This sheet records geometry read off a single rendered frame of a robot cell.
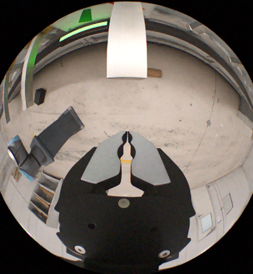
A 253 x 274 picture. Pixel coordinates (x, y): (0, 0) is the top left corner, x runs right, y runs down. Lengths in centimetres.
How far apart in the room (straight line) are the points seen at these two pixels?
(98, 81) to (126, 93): 31
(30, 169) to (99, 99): 89
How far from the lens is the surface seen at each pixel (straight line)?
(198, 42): 42
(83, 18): 34
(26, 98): 27
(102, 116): 103
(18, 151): 72
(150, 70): 89
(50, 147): 81
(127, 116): 99
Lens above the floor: 93
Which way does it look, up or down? 57 degrees down
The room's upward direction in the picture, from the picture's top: 177 degrees counter-clockwise
